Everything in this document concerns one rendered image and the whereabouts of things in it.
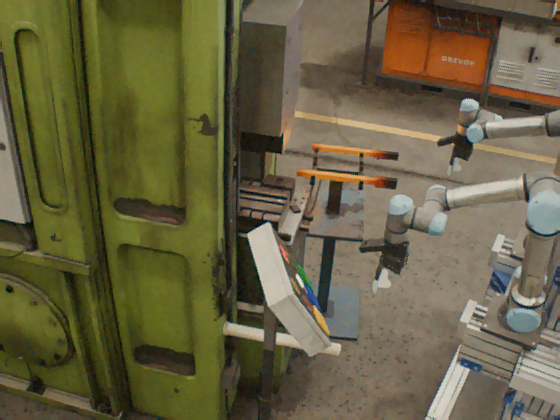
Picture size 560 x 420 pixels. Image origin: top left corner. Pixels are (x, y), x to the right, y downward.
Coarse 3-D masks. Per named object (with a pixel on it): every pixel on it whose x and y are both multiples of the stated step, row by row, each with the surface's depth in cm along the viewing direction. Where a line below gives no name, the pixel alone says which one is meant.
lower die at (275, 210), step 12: (264, 192) 257; (276, 192) 258; (288, 192) 258; (240, 204) 251; (252, 204) 251; (264, 204) 251; (276, 204) 252; (288, 204) 261; (240, 216) 247; (252, 216) 246; (264, 216) 247; (276, 216) 247; (276, 228) 246
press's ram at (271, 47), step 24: (264, 0) 216; (288, 0) 217; (264, 24) 196; (288, 24) 197; (264, 48) 201; (288, 48) 204; (264, 72) 205; (288, 72) 212; (264, 96) 210; (288, 96) 219; (240, 120) 218; (264, 120) 215
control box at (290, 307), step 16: (256, 240) 203; (272, 240) 200; (256, 256) 198; (272, 256) 195; (288, 256) 207; (272, 272) 190; (288, 272) 191; (272, 288) 185; (288, 288) 182; (304, 288) 204; (272, 304) 181; (288, 304) 182; (304, 304) 188; (288, 320) 186; (304, 320) 187; (304, 336) 192; (320, 336) 193
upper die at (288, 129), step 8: (288, 120) 228; (288, 128) 230; (240, 136) 227; (248, 136) 226; (256, 136) 226; (264, 136) 225; (272, 136) 224; (280, 136) 223; (288, 136) 233; (240, 144) 229; (248, 144) 228; (256, 144) 227; (264, 144) 227; (272, 144) 226; (280, 144) 225; (272, 152) 228; (280, 152) 227
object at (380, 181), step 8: (304, 176) 284; (320, 176) 283; (328, 176) 282; (336, 176) 282; (344, 176) 282; (352, 176) 282; (360, 176) 282; (376, 176) 282; (368, 184) 281; (376, 184) 280; (384, 184) 281; (392, 184) 281
